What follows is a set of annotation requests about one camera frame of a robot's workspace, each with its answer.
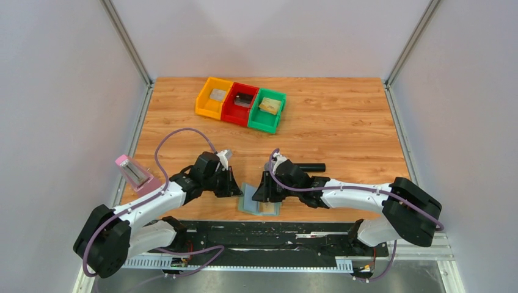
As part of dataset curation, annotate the teal card holder wallet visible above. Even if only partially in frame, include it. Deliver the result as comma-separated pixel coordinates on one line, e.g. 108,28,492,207
238,183,281,217

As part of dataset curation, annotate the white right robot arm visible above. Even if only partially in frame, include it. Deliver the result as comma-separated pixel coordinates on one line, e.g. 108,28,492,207
252,153,443,247

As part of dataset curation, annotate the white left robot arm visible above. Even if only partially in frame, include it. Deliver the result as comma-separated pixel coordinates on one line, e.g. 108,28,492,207
73,150,243,278

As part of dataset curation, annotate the gold VIP card stack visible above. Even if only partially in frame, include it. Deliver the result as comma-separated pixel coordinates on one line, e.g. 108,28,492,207
258,97,282,115

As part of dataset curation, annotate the black VIP card stack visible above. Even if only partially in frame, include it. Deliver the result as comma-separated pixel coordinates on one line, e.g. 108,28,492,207
234,92,254,108

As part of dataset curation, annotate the silver VIP card stack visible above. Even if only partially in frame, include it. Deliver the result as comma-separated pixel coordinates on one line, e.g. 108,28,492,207
209,89,227,103

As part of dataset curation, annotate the black handheld microphone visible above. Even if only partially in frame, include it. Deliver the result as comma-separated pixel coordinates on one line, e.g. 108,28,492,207
275,162,326,173

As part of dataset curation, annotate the green plastic bin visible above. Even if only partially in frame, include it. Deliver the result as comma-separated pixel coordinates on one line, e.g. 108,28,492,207
247,88,286,134

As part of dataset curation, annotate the pink metronome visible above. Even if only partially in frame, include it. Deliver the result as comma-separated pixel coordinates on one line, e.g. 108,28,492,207
115,154,162,197

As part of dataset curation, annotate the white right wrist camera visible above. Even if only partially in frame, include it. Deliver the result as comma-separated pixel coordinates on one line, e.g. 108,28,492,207
269,152,288,175

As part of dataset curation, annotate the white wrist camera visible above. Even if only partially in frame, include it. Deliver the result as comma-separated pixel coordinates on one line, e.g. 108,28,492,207
269,152,288,175
216,149,233,170

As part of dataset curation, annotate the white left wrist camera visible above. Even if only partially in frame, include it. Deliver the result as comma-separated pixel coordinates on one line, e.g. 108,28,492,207
216,149,233,170

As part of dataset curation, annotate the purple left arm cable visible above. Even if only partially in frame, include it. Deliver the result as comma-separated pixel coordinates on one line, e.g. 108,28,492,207
82,128,226,280

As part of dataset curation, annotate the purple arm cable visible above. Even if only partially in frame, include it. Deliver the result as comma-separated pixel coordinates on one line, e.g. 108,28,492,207
82,128,226,280
268,148,445,283

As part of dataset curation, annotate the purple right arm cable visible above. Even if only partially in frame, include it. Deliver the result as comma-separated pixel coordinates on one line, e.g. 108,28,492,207
268,148,445,283

